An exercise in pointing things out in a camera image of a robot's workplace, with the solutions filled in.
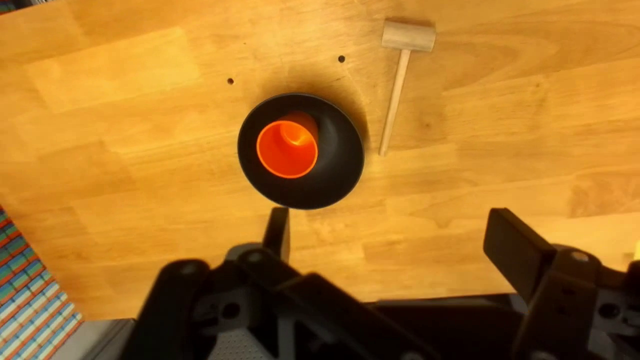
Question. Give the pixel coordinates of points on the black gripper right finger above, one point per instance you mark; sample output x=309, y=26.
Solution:
x=573, y=301

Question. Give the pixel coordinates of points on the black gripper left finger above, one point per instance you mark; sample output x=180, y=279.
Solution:
x=312, y=312

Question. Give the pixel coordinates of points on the orange plastic cup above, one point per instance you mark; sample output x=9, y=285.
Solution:
x=286, y=150

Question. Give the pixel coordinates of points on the black bowl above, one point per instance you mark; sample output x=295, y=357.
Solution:
x=340, y=166

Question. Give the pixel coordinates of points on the multicolour patterned backdrop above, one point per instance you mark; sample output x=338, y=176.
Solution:
x=30, y=307

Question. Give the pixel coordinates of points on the small wooden mallet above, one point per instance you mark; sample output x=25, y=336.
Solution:
x=408, y=36

